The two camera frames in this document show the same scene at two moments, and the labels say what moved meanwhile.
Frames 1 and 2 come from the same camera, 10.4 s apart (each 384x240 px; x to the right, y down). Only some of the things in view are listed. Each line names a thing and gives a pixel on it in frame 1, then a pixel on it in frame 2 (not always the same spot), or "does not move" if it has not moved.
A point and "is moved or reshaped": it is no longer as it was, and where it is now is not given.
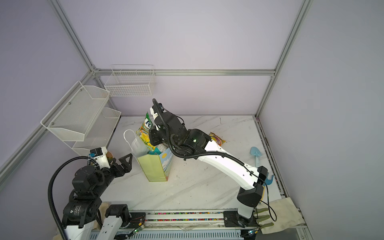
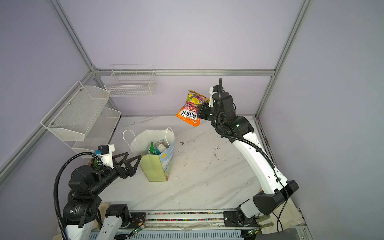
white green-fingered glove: [278, 215] does not move
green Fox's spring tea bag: [143, 133] is moved or reshaped
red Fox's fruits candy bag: [219, 141] → [189, 112]
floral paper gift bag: [156, 167] does not move
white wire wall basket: [131, 80] does not move
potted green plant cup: [109, 155] → [95, 165]
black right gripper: [152, 137] → [201, 107]
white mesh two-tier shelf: [80, 119] does not move
